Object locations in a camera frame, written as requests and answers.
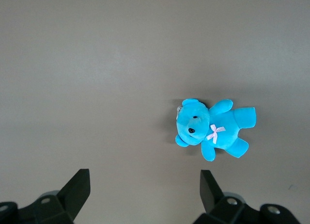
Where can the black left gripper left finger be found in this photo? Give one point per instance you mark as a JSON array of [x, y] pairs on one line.
[[72, 197]]

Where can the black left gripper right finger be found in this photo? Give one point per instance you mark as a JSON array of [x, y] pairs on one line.
[[215, 204]]

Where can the blue teddy bear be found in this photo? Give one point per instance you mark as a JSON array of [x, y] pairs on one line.
[[225, 132]]

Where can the brown table cover sheet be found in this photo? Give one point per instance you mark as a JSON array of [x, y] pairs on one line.
[[97, 64]]

